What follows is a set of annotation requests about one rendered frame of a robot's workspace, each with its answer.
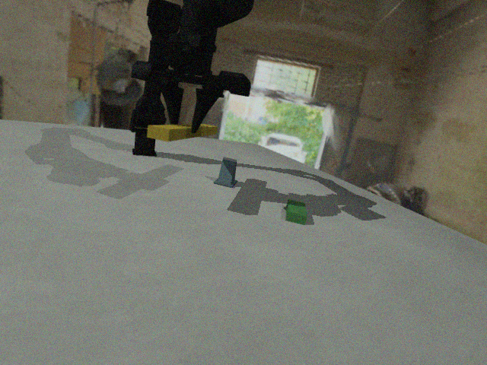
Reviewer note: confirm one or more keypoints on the yellow rectangular bar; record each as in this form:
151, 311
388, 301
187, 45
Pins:
173, 132

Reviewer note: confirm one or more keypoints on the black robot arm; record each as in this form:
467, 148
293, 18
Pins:
164, 21

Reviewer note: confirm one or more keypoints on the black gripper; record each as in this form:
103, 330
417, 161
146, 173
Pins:
213, 86

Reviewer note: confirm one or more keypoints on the green cube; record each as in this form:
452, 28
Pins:
296, 212

